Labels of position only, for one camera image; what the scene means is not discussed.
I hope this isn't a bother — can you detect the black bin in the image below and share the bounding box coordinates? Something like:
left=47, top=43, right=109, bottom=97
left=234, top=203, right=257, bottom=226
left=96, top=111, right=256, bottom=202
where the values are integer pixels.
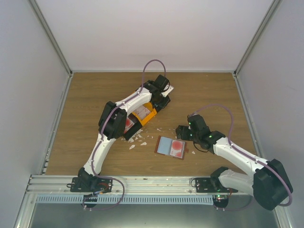
left=127, top=114, right=142, bottom=132
left=151, top=96, right=171, bottom=113

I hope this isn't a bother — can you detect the white paper scrap pile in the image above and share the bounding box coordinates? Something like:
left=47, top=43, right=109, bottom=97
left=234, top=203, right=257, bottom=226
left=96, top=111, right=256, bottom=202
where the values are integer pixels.
left=121, top=129, right=142, bottom=143

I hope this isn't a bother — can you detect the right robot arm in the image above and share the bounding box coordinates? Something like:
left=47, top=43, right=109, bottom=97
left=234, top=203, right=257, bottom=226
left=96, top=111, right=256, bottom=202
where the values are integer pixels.
left=175, top=114, right=293, bottom=210

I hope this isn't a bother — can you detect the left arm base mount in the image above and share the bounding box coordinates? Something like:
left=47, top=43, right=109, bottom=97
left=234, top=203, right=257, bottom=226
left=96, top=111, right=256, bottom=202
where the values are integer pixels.
left=66, top=177, right=113, bottom=194

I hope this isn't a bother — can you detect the grey slotted cable duct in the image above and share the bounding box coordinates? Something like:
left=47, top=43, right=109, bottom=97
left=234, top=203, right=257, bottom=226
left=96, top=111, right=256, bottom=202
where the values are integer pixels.
left=36, top=194, right=213, bottom=205

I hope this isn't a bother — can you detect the white pink cards stack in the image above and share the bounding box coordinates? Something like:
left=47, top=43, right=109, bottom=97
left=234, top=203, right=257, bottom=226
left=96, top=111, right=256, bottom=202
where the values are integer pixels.
left=133, top=105, right=151, bottom=120

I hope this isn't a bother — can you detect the red white cards stack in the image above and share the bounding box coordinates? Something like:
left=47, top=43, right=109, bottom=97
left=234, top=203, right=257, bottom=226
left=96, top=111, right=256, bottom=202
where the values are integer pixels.
left=124, top=117, right=134, bottom=134

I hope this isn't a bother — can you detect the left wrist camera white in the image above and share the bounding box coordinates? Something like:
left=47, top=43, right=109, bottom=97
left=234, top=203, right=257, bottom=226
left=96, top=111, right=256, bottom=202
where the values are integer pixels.
left=161, top=85, right=174, bottom=97

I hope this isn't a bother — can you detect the orange bin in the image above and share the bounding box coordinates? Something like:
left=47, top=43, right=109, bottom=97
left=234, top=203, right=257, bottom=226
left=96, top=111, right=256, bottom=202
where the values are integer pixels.
left=132, top=102, right=157, bottom=126

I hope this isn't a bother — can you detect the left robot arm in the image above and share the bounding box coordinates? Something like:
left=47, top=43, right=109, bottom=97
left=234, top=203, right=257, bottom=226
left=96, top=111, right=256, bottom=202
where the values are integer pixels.
left=78, top=75, right=173, bottom=192

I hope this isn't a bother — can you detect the aluminium rail frame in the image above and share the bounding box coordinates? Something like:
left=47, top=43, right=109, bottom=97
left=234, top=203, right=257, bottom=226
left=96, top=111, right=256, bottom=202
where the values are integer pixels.
left=15, top=175, right=293, bottom=228

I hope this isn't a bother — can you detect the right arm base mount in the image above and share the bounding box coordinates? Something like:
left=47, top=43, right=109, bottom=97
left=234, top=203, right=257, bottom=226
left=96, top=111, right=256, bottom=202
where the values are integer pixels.
left=190, top=177, right=238, bottom=193

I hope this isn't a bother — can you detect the brown leather card holder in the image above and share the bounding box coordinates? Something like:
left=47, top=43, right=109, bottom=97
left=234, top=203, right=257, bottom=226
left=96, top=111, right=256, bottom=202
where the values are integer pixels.
left=154, top=136, right=189, bottom=160

